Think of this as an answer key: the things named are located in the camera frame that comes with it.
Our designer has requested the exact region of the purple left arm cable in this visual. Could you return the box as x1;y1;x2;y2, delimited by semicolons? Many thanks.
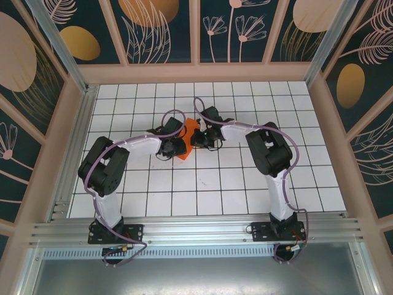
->
84;109;187;267

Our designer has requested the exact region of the grey metal sheet shelf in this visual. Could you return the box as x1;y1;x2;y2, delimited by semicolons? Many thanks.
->
17;241;380;295

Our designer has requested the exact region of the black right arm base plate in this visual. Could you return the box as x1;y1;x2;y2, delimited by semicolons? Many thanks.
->
251;221;306;243

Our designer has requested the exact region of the aluminium mounting rail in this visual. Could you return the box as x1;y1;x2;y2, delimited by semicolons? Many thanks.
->
28;213;368;248

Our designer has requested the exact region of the aluminium side rail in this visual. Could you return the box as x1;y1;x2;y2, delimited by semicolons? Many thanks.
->
45;85;99;222

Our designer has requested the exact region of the slotted grey cable duct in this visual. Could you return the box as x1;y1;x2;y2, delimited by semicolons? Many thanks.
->
42;248;279;259

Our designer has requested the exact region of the orange square paper sheet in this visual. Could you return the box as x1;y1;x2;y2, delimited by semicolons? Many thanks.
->
176;118;203;162

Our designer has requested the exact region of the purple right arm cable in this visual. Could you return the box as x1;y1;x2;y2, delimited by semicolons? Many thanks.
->
193;97;309;266

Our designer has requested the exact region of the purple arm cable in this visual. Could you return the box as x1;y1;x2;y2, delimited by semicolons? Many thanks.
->
193;97;309;266
84;109;187;267

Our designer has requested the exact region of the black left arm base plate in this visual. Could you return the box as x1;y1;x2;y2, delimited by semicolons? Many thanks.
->
88;223;145;245

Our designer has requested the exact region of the aluminium frame post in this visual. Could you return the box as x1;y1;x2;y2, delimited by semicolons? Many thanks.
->
303;0;354;85
24;0;90;93

